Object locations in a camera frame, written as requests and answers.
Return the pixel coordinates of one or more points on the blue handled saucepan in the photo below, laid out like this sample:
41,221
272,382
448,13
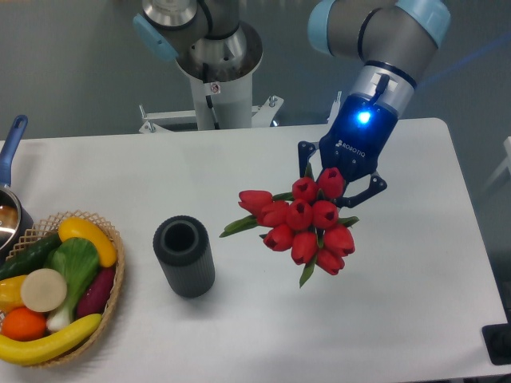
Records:
15,220

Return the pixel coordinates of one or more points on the woven wicker basket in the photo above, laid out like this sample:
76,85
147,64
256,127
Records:
49,226

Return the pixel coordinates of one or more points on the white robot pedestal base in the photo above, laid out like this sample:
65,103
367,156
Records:
216,105

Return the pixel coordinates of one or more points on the orange fruit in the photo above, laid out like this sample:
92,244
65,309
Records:
23,324

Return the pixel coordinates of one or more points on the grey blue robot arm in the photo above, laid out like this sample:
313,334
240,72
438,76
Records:
395,40

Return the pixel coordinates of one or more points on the black device at table edge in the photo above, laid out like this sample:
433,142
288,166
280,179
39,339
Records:
497,342

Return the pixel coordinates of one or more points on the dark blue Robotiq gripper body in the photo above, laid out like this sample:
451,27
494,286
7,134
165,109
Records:
356,138

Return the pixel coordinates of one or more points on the dark grey ribbed vase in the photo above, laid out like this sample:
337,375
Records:
181,245

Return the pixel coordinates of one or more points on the yellow banana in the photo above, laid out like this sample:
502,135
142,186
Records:
47,348

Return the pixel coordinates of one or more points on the red tulip bouquet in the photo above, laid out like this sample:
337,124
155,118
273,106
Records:
304,221

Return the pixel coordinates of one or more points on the beige round slice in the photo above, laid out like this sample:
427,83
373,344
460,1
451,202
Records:
43,290

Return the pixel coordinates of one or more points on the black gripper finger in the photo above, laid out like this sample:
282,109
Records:
376,185
306,150

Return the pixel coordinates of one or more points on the yellow bell pepper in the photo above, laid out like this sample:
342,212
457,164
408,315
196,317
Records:
10,293

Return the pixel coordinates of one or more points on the purple sweet potato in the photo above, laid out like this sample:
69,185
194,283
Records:
94,300

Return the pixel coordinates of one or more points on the green bok choy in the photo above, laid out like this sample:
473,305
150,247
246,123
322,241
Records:
77,261

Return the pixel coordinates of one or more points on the green cucumber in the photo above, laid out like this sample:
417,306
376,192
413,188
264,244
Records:
30,259

